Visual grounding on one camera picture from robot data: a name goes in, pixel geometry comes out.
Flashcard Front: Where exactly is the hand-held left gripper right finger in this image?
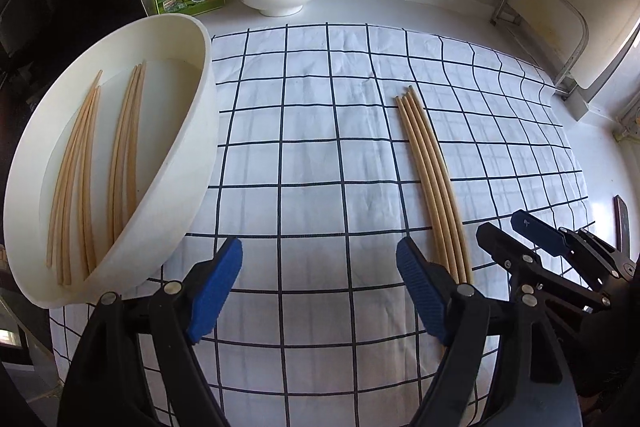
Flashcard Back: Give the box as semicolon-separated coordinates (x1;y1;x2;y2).
396;237;583;427

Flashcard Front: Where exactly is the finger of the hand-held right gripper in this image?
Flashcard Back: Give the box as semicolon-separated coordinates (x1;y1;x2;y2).
511;209;638;280
475;223;611;308

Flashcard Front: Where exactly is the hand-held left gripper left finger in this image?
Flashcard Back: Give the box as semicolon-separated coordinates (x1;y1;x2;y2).
57;237;243;427

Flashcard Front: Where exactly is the wooden chopstick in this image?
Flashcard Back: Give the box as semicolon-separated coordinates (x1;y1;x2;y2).
394;96;453;278
408;86;474;285
400;94;461;284
62;88;101;285
80;88;101;278
405;91;467;285
107;65;140;254
56;87;101;285
46;70;103;268

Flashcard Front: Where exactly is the white round plastic basin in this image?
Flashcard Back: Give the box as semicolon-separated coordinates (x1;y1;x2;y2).
2;14;219;309

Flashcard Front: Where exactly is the dark metal knife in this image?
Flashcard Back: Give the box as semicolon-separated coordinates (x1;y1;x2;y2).
614;194;631;253

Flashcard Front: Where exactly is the white black checked cloth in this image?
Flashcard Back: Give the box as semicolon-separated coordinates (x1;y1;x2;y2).
50;23;598;427

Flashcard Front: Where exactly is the metal rack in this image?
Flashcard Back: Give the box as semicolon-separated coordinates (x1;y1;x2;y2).
492;0;588;100

